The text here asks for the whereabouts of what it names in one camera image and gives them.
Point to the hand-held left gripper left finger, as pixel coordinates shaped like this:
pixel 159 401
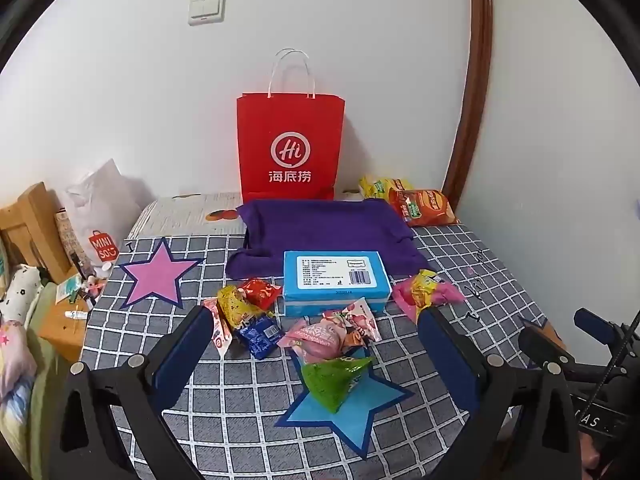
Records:
pixel 180 355

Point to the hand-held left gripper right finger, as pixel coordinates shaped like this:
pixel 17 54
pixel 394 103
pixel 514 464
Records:
pixel 447 360

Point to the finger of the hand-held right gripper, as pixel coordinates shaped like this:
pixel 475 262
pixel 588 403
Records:
pixel 542 345
pixel 600 324

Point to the white red snack packet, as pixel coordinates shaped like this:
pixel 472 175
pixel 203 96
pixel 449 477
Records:
pixel 221 336

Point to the pink yellow snack packet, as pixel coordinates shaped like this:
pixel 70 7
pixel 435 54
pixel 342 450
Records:
pixel 446 295

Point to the yellow dotted snack packet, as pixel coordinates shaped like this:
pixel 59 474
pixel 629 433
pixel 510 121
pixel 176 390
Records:
pixel 235 306

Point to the yellow green snack packet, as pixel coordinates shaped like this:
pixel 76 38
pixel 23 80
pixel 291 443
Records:
pixel 425 285

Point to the blue snack packet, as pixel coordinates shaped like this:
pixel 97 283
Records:
pixel 260 336

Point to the white strawberry snack packet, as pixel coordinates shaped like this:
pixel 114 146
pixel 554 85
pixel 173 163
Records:
pixel 359 324

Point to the person's right hand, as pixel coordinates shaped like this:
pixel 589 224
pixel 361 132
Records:
pixel 592 455

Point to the grey checked bed sheet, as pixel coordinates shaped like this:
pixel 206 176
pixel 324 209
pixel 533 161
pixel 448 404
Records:
pixel 225 410

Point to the pink paper star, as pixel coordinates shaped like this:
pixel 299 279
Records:
pixel 155 275

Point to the small white tube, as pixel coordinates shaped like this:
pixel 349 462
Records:
pixel 76 314

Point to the wooden nightstand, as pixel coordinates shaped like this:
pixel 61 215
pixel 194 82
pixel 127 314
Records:
pixel 62 335

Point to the blue paper star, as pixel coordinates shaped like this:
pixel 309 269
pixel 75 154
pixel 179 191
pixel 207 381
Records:
pixel 325 427

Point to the white fruit print blanket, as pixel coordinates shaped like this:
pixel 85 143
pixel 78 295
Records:
pixel 180 215

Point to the green cloth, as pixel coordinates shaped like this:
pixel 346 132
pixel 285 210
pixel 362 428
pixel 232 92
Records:
pixel 42 400

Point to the blue tissue box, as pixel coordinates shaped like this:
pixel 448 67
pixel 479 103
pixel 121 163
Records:
pixel 330 271

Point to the orange chips bag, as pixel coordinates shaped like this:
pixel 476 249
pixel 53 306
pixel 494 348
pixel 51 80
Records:
pixel 425 207

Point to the patterned cardboard box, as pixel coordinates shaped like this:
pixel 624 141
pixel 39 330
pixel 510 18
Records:
pixel 70 240

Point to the pink printed blanket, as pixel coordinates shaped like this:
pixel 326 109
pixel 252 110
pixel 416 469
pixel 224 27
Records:
pixel 15 360

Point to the white plastic bag red label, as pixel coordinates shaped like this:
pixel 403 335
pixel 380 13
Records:
pixel 105 200

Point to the white spotted plush toy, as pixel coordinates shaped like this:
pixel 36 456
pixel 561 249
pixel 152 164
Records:
pixel 20 290

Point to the purple cloth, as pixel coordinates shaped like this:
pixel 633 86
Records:
pixel 320 225

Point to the yellow chips bag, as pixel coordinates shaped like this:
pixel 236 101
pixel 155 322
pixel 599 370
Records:
pixel 375 187

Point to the wooden chair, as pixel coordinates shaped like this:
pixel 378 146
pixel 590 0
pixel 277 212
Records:
pixel 30 225

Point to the red paper bag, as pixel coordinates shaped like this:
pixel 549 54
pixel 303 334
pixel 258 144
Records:
pixel 290 120

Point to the brown wooden door frame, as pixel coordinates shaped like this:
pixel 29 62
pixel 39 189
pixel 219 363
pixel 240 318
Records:
pixel 475 85

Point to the white light switch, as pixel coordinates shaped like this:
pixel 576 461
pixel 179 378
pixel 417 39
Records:
pixel 207 9

